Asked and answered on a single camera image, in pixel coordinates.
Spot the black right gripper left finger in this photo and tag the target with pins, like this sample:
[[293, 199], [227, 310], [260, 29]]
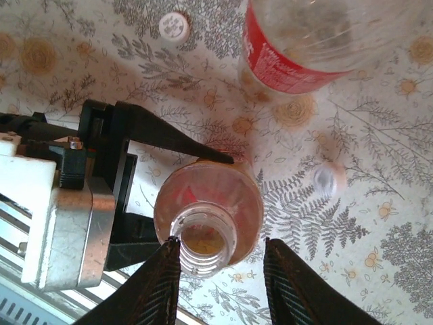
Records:
[[145, 294]]

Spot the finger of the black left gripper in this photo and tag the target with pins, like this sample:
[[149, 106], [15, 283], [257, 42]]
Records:
[[132, 243], [159, 135]]

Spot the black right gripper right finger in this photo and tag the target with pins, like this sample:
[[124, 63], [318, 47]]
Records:
[[297, 298]]

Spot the small clear plastic bottle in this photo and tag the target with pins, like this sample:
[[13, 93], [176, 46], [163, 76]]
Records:
[[209, 199]]

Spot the white plastic bottle cap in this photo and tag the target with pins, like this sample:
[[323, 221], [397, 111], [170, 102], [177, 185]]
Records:
[[326, 177], [173, 28]]

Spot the small red-tipped clear object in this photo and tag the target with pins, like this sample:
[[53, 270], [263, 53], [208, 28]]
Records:
[[270, 61]]

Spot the floral patterned tablecloth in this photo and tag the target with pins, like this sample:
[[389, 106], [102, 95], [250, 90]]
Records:
[[372, 135]]

